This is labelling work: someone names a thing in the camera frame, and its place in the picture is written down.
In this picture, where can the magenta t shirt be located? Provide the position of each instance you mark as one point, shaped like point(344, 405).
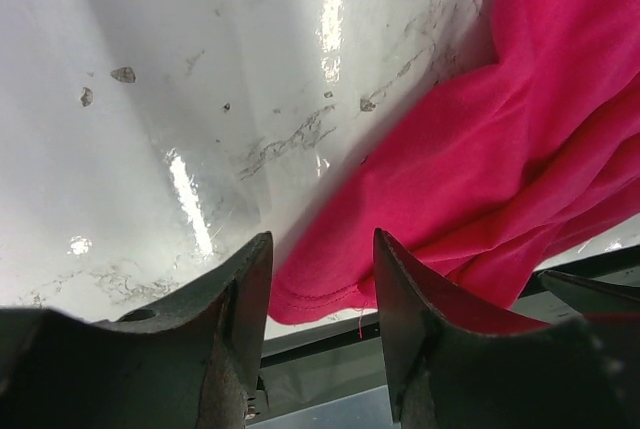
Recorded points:
point(493, 171)

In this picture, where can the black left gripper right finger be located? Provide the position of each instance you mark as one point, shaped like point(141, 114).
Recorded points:
point(454, 360)

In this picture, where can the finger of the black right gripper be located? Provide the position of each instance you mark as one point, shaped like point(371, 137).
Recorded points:
point(590, 297)

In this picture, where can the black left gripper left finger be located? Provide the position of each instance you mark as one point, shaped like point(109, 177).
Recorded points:
point(188, 360)

